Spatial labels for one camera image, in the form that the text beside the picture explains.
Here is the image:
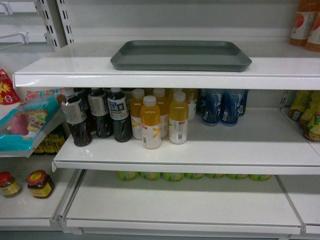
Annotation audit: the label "red snack pouch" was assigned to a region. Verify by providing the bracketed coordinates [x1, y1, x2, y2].
[0, 69, 21, 106]

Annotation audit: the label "yellow lemon tea bottles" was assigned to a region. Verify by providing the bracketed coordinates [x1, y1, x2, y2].
[288, 90, 320, 142]

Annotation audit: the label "blue drink bottle left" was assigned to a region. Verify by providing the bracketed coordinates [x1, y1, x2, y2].
[202, 88, 225, 127]

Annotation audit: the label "grey silver serving tray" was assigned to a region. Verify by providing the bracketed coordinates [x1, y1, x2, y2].
[110, 40, 252, 72]

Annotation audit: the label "dark tea bottle labelled right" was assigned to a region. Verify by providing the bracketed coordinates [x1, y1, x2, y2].
[107, 87, 132, 143]

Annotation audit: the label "red lid sauce jar left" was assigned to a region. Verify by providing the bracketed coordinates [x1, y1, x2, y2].
[0, 171, 22, 198]

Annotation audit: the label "white slotted shelf upright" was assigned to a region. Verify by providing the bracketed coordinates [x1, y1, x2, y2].
[34, 0, 74, 51]

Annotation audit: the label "white middle shelf board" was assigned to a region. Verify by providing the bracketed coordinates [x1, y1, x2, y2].
[52, 107, 320, 175]

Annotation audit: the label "orange juice bottle right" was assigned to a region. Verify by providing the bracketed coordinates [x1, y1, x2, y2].
[169, 91, 189, 145]

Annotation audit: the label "orange juice bottle back middle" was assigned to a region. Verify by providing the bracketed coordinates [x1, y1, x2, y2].
[153, 88, 169, 138]

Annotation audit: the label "blue drink bottle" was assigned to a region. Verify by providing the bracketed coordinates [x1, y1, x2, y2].
[202, 88, 225, 127]
[221, 89, 244, 126]

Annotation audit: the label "white bottom shelf board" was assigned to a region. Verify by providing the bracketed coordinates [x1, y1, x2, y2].
[66, 170, 302, 235]

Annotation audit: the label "orange juice bottle left back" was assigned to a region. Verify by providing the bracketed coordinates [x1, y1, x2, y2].
[130, 88, 145, 140]

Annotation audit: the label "blue drink bottle right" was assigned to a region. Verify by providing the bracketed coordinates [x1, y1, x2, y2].
[221, 89, 244, 126]

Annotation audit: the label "orange juice bottle front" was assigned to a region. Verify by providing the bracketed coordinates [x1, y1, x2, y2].
[140, 95, 161, 150]

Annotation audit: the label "white top shelf board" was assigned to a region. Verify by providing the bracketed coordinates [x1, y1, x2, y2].
[13, 41, 320, 90]

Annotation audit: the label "orange juice bottle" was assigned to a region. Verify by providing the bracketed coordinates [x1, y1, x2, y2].
[153, 88, 169, 138]
[140, 95, 161, 150]
[130, 88, 145, 140]
[169, 91, 189, 145]

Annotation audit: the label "dark tea bottle middle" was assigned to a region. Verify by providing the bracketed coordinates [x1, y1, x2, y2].
[88, 87, 114, 138]

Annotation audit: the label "white shelf board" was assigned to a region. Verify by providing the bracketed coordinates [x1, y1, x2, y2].
[13, 41, 320, 90]
[52, 107, 320, 175]
[66, 170, 302, 235]

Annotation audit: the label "teal snack package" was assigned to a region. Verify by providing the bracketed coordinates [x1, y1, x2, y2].
[0, 95, 64, 152]

